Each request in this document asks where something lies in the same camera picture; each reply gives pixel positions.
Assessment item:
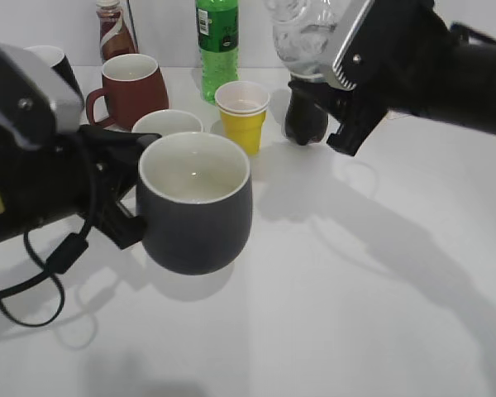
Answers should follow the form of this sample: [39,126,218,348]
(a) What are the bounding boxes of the clear water bottle green label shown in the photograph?
[265,0,350,83]

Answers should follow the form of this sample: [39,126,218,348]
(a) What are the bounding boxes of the yellow paper cup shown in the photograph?
[219,108,266,155]

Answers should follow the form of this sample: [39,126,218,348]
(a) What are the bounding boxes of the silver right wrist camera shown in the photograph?
[319,0,374,91]

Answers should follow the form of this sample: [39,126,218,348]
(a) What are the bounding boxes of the white inner paper cup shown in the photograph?
[215,81,270,114]

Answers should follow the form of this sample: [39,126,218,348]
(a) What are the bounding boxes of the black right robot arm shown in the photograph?
[289,0,496,156]

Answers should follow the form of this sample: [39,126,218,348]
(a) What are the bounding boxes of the white ceramic mug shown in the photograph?
[131,109,205,136]

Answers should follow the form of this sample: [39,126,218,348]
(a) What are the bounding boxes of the green soda bottle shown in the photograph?
[195,0,239,103]

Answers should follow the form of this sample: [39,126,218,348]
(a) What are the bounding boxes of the brown drink bottle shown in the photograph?
[96,0,138,62]

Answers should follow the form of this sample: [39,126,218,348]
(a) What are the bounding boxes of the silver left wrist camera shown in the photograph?
[0,43,83,151]

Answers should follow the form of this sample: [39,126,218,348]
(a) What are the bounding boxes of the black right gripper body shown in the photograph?
[344,1,455,120]

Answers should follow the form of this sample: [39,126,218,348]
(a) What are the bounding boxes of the black ceramic mug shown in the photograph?
[25,45,83,99]

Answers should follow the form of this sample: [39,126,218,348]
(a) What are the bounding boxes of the cola bottle red label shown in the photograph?
[284,90,328,146]

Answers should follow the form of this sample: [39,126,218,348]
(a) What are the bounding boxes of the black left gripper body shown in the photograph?
[0,88,103,249]

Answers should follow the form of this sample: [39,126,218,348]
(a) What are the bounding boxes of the dark grey ceramic mug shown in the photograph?
[136,132,253,275]

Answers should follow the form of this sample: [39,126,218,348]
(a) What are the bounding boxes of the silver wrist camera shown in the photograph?
[0,43,83,151]
[319,0,374,91]

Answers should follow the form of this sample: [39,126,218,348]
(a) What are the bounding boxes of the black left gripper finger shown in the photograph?
[79,125,162,165]
[94,162,145,250]

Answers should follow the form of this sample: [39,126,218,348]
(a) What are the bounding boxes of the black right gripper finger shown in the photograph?
[289,79,355,124]
[327,90,388,156]

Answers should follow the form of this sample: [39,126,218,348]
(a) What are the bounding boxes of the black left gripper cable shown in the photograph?
[0,165,98,328]

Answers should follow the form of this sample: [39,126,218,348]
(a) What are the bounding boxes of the dark red ceramic mug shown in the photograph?
[85,54,169,130]

